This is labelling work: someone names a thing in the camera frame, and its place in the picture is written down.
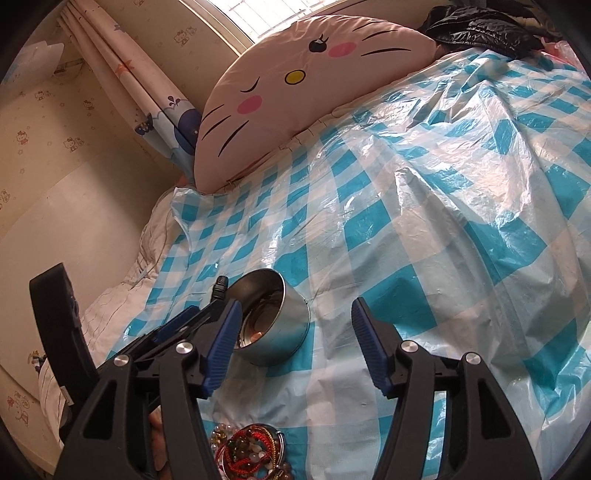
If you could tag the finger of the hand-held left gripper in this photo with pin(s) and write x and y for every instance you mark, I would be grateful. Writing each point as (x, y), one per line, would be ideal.
(219, 288)
(178, 325)

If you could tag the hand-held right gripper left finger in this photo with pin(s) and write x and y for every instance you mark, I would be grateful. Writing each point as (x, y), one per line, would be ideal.
(221, 342)

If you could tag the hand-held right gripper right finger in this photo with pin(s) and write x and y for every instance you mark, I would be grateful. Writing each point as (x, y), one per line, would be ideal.
(369, 342)

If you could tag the round metal tin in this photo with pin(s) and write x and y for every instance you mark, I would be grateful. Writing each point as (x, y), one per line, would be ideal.
(286, 341)

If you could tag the round metal lid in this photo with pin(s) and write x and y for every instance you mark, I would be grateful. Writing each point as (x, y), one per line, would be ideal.
(278, 436)

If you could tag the blue checkered plastic sheet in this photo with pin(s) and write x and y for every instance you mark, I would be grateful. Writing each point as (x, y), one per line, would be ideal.
(415, 230)

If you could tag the pink cat face pillow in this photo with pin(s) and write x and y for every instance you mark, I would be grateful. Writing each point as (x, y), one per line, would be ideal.
(277, 101)

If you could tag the pink printed curtain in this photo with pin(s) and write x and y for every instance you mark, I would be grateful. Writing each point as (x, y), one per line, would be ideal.
(124, 69)

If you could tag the translucent plastic box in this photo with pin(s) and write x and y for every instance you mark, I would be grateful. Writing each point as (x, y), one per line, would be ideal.
(39, 57)

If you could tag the window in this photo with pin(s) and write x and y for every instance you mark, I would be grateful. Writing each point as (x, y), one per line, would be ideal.
(258, 18)

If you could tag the black puffer jacket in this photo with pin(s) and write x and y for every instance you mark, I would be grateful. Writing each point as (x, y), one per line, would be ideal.
(485, 32)

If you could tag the pink plastic bag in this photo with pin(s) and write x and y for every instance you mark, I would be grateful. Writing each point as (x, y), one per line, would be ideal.
(561, 53)

